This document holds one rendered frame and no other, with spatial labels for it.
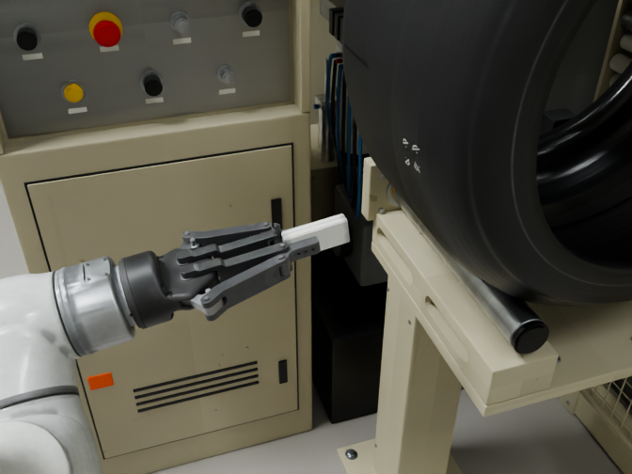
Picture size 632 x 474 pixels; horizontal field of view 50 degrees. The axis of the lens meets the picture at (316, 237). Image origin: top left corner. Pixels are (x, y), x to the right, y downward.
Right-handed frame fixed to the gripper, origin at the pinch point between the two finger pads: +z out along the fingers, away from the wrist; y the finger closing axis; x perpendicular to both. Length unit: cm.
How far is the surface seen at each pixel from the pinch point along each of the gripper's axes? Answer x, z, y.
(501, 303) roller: 12.5, 19.0, -6.2
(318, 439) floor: 103, 3, 50
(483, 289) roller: 12.8, 18.5, -2.9
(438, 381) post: 64, 26, 26
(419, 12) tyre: -22.7, 11.2, -4.0
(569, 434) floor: 112, 65, 32
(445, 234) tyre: -1.5, 11.3, -7.7
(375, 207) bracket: 16.3, 15.1, 23.4
